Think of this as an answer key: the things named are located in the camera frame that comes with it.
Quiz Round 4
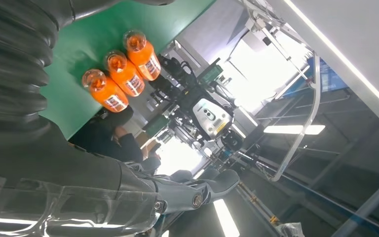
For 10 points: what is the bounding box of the orange juice bottle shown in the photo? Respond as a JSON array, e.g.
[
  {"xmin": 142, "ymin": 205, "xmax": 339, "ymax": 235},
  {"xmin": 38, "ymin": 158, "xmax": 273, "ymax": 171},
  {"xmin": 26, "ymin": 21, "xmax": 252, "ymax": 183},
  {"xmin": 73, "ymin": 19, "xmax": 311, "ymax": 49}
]
[
  {"xmin": 104, "ymin": 50, "xmax": 146, "ymax": 98},
  {"xmin": 81, "ymin": 69, "xmax": 130, "ymax": 114},
  {"xmin": 122, "ymin": 29, "xmax": 162, "ymax": 82}
]

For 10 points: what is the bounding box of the ceiling light panel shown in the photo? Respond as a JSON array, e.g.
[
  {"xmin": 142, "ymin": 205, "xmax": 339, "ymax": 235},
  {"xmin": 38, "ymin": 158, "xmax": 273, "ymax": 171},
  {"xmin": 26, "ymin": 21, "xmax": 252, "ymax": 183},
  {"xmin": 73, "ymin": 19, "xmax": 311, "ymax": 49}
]
[{"xmin": 263, "ymin": 124, "xmax": 326, "ymax": 136}]

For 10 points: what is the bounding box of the green table mat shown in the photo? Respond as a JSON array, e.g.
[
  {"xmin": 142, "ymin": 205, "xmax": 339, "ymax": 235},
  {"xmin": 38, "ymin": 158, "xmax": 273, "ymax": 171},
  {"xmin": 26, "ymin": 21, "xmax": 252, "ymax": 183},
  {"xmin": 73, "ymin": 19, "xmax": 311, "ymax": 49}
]
[{"xmin": 40, "ymin": 0, "xmax": 217, "ymax": 141}]

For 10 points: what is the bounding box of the person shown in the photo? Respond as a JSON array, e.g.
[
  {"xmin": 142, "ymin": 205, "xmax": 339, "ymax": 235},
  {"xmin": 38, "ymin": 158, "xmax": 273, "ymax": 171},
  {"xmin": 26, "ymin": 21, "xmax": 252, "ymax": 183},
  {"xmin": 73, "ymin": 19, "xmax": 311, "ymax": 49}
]
[{"xmin": 68, "ymin": 105, "xmax": 162, "ymax": 172}]

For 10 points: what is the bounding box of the blue panel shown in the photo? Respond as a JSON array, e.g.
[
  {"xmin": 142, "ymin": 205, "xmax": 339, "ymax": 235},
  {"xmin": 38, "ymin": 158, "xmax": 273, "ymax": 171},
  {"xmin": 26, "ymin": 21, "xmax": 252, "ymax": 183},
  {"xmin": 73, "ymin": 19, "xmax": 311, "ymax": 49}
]
[{"xmin": 305, "ymin": 56, "xmax": 349, "ymax": 95}]

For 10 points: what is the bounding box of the black humanoid robot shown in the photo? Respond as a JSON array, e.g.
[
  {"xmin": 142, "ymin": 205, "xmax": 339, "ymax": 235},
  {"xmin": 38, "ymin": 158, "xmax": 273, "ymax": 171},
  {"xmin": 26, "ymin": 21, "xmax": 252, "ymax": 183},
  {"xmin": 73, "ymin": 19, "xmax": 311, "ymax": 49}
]
[{"xmin": 156, "ymin": 56, "xmax": 259, "ymax": 155}]

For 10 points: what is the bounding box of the crumpled clear plastic bag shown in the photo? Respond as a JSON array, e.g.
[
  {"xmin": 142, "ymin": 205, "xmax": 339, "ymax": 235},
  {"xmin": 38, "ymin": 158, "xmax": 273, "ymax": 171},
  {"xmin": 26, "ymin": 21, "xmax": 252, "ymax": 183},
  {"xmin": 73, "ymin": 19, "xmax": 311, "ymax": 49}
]
[{"xmin": 276, "ymin": 222, "xmax": 305, "ymax": 237}]

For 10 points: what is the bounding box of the white gantry frame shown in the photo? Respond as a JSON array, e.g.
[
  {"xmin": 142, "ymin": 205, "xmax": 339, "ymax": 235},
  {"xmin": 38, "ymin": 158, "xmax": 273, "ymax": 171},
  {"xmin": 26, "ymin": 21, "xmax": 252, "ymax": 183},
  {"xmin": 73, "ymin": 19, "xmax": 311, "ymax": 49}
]
[{"xmin": 240, "ymin": 0, "xmax": 323, "ymax": 183}]

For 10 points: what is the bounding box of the clear plastic cover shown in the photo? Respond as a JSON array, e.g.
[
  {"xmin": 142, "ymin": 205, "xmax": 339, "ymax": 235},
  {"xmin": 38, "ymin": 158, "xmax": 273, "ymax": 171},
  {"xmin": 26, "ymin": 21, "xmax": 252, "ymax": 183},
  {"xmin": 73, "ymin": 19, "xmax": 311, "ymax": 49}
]
[{"xmin": 0, "ymin": 173, "xmax": 164, "ymax": 237}]

